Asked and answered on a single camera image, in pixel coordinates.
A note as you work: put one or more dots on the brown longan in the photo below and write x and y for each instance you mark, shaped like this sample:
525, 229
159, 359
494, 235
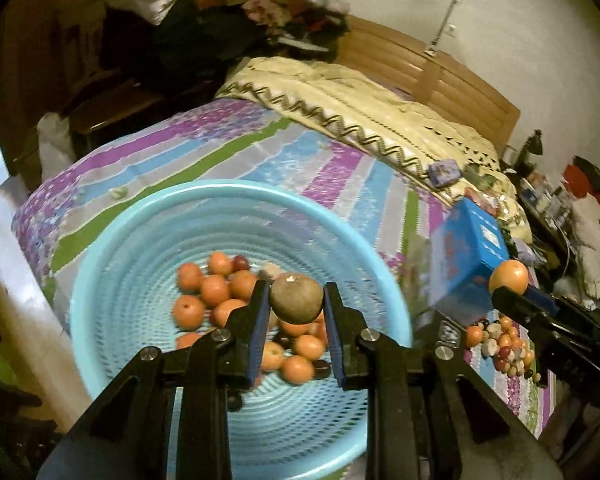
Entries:
295, 300

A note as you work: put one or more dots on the heap of tangerines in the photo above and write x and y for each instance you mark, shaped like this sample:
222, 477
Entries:
214, 290

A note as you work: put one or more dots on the floral striped bed sheet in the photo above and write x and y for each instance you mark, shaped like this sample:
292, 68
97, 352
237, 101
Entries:
180, 160

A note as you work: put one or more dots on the purple printed pack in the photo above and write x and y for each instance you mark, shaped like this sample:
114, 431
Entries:
445, 172

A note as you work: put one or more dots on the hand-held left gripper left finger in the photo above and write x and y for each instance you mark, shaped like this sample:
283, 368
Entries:
257, 340

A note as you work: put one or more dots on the pale speckled cube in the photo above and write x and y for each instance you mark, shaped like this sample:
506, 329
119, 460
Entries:
272, 272

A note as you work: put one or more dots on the white plastic bag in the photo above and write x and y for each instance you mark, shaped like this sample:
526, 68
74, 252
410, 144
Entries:
55, 142

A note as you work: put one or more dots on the wooden chair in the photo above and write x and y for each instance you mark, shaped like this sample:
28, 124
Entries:
130, 95

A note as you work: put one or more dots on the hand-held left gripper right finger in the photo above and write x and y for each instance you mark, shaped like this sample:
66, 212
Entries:
332, 340

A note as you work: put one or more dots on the wooden headboard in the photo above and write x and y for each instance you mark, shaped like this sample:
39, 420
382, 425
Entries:
455, 85

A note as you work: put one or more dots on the pile of oranges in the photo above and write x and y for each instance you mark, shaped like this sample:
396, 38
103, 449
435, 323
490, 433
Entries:
474, 335

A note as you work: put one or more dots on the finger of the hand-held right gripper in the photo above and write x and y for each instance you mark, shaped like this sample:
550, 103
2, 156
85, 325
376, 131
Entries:
540, 296
510, 305

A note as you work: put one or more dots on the dark plum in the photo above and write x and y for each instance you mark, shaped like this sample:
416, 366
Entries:
322, 370

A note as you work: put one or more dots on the black desk lamp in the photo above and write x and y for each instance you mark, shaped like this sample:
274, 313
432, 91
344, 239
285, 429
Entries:
532, 145

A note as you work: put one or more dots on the cream quilt zigzag trim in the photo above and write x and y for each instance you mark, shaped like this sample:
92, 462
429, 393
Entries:
360, 95

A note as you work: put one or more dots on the red plum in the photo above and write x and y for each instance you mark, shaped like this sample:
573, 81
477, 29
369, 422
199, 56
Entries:
240, 262

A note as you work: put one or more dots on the red bag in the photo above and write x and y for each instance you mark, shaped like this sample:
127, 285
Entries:
587, 180

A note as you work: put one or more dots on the white fluffy blanket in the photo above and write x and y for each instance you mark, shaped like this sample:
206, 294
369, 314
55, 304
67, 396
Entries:
587, 245

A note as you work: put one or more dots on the teal perforated plastic basket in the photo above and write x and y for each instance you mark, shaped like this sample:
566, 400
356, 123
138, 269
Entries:
130, 240

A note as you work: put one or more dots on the blue cardboard box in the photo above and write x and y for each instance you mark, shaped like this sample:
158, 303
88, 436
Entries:
465, 250

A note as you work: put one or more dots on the large orange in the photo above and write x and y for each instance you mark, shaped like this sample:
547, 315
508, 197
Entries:
509, 272

